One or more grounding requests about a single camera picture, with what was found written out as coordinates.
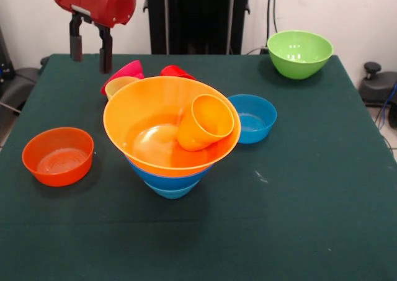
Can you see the large blue bowl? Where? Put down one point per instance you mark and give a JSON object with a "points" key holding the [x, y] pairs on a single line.
{"points": [[170, 180]]}

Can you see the amber yellow cup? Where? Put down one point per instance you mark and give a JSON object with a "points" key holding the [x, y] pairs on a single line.
{"points": [[214, 116]]}

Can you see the small light blue bowl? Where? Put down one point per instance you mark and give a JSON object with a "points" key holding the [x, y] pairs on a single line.
{"points": [[170, 193]]}

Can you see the large yellow bowl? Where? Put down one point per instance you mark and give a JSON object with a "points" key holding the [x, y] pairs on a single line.
{"points": [[142, 113]]}

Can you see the orange bowl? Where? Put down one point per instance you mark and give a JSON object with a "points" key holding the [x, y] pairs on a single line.
{"points": [[59, 172]]}

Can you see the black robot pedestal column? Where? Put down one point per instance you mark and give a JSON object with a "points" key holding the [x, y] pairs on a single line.
{"points": [[198, 14]]}

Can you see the black equipment box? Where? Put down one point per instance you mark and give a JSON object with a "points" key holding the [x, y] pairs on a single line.
{"points": [[4, 64]]}

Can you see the red cup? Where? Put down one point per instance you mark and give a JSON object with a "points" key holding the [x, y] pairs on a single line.
{"points": [[173, 71]]}

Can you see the magenta bowl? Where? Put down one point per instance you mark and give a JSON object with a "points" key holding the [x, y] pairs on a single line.
{"points": [[131, 68]]}

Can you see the dark green tablecloth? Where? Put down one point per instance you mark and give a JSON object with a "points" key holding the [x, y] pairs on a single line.
{"points": [[198, 231]]}

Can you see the orange cup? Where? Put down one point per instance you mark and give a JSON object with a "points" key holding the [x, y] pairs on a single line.
{"points": [[190, 143]]}

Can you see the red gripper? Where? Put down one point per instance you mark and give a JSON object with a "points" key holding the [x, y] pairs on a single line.
{"points": [[93, 5]]}

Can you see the black pedestal foot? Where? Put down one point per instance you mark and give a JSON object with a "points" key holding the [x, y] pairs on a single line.
{"points": [[15, 87], [372, 70]]}

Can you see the pale yellow cup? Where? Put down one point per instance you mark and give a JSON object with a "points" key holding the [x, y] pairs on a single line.
{"points": [[118, 85]]}

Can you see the green bowl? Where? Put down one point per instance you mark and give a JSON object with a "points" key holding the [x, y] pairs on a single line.
{"points": [[297, 67]]}

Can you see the flat-bottomed blue bowl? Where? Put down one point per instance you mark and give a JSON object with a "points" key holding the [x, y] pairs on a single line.
{"points": [[260, 132]]}

